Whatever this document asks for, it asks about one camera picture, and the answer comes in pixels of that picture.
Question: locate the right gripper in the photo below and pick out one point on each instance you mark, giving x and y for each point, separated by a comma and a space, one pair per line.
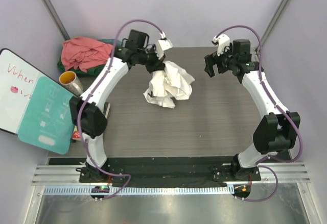
211, 60

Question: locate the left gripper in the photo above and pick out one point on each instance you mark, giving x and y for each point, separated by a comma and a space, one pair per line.
157, 64

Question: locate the white t shirt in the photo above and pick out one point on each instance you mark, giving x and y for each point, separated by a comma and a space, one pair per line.
172, 83

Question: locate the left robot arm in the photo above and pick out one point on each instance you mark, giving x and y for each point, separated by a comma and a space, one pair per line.
86, 110

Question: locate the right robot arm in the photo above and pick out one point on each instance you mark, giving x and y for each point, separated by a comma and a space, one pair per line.
276, 131

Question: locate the teal laundry basket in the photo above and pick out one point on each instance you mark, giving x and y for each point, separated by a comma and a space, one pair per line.
110, 41

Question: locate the green t shirt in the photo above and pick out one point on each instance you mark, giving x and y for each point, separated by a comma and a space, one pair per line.
92, 72

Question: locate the pink t shirt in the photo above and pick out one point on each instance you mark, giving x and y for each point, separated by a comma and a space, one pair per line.
84, 53

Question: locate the yellow inside mug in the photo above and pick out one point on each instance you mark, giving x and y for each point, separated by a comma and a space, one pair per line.
71, 82

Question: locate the red book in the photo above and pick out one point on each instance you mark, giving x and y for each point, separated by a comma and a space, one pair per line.
75, 135

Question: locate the teal mat sheet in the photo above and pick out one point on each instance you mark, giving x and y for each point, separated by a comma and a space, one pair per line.
47, 121

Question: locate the whiteboard with red writing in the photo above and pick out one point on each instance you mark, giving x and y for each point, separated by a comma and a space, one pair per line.
18, 80

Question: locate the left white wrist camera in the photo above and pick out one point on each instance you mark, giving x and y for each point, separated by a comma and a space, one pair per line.
163, 45

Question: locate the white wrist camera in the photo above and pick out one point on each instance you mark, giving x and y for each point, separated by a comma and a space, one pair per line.
163, 45
222, 42

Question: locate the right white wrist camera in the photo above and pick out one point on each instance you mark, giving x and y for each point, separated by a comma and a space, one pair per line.
222, 42

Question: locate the right corner aluminium post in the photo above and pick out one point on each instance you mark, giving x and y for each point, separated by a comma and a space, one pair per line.
274, 20

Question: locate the corner aluminium post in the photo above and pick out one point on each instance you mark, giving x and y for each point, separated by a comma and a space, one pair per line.
274, 20
56, 19

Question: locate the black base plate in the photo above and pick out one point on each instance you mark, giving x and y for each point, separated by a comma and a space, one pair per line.
178, 171

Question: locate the left corner aluminium post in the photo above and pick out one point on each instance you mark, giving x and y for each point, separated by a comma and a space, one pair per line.
56, 19

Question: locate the white slotted cable duct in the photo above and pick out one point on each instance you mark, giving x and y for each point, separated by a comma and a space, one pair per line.
96, 190

